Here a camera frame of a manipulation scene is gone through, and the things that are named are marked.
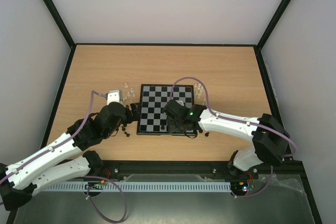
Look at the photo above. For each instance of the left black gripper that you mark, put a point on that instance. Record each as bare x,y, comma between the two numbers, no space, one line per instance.
128,118

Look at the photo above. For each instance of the black and silver chessboard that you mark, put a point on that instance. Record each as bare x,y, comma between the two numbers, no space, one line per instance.
153,98

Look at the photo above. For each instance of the black aluminium frame rail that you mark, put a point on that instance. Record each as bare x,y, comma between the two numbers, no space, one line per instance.
211,169

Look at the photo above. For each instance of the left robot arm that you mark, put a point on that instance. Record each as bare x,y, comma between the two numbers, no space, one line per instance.
65,158

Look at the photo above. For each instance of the white slotted cable duct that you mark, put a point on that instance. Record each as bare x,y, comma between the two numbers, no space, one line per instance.
135,187

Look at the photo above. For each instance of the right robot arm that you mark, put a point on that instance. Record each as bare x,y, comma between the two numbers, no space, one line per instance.
267,137

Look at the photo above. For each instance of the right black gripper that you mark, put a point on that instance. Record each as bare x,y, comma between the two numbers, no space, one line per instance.
172,123

